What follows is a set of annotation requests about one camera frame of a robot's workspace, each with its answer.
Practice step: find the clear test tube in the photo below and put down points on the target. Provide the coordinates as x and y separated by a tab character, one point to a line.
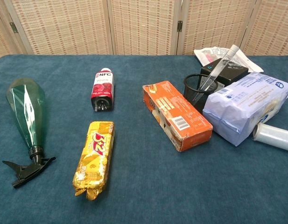
218	67

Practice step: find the pale blue tissue pack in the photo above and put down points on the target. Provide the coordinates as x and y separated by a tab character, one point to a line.
246	105

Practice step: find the small black box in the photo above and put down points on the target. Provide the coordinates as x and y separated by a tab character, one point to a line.
234	72

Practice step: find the white printed plastic pouch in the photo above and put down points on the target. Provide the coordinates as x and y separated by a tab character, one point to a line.
247	61

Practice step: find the metal screen hinge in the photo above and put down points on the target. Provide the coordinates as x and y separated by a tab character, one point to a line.
13	27
179	26

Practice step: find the woven folding screen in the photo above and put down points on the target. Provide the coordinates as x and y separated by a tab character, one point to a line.
64	23

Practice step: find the yellow biscuit packet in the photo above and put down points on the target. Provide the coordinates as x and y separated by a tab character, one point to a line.
94	158

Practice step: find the cling film roll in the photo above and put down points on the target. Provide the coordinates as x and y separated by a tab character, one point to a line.
274	137

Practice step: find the green plastic spray bottle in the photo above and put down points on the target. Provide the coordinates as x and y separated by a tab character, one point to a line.
27	109

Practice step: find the red NFC juice bottle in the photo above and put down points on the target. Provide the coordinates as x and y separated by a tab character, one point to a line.
103	86

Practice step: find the black mesh pen cup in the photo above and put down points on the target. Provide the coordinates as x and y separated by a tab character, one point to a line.
191	93

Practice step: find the orange cardboard box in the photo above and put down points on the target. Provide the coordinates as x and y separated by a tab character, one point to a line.
176	112

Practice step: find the blue table cloth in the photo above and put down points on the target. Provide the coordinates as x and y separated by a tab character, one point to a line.
143	186

